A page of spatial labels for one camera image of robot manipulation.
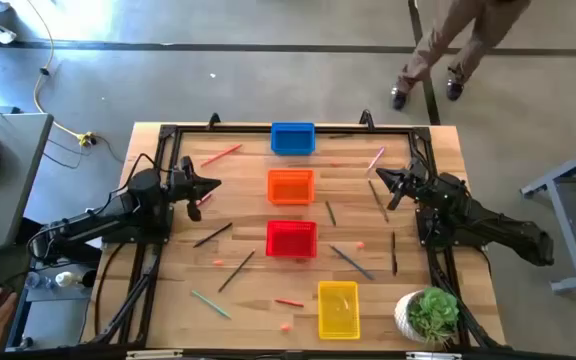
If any orange plastic bin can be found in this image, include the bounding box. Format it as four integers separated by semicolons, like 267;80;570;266
266;168;316;206

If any yellow plastic bin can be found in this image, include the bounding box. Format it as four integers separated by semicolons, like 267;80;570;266
316;280;362;341

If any clear plastic bottle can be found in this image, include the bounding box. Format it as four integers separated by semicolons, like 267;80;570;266
23;272;54;291

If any black pencil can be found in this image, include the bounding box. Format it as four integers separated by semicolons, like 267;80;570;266
390;229;399;277
192;221;234;249

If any potted green succulent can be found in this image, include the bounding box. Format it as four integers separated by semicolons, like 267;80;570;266
393;285;461;347

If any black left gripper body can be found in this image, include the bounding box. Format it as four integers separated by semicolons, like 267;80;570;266
170;156;204;223

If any red plastic bin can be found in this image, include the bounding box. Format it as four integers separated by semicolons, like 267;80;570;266
265;220;319;260

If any yellow extension cable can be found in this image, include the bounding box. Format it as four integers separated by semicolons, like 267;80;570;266
25;0;97;147

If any blue plastic bin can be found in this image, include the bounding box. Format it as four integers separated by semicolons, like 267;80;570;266
270;121;317;156

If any blue pencil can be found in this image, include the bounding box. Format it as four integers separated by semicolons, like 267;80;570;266
328;243;376;282

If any grey desk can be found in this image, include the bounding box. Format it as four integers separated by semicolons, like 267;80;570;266
0;112;55;251

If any teal pencil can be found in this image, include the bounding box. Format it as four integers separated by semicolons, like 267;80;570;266
190;289;233;321

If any person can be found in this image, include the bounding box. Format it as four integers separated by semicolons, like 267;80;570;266
390;0;533;112

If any coral pencil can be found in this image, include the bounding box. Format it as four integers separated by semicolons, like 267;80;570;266
200;143;244;168

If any white bottle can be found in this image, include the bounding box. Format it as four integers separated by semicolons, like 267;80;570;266
55;271;80;289

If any grey metal table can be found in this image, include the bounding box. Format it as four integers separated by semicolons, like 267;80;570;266
520;142;576;295

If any pink pen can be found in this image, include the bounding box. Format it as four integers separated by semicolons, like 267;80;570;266
366;146;386;172

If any olive brown pen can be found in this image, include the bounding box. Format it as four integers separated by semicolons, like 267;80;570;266
366;178;390;224

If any dark green pencil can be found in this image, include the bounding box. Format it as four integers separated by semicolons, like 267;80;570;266
217;249;257;294

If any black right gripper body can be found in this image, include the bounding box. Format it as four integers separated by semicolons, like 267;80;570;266
388;158;430;211

